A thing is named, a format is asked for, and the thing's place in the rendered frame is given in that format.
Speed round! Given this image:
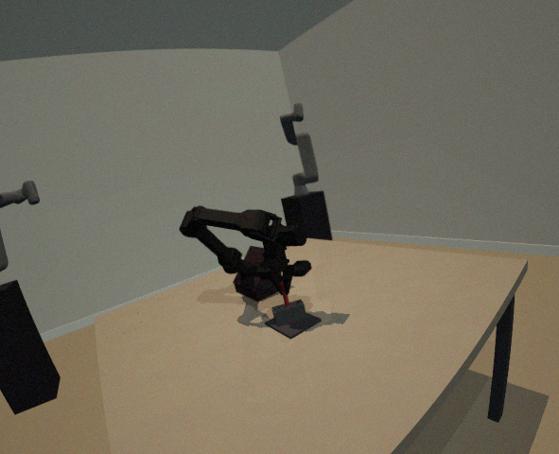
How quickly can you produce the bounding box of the red peg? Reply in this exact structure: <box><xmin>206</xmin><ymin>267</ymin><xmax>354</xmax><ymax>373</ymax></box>
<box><xmin>280</xmin><ymin>282</ymin><xmax>290</xmax><ymax>306</ymax></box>

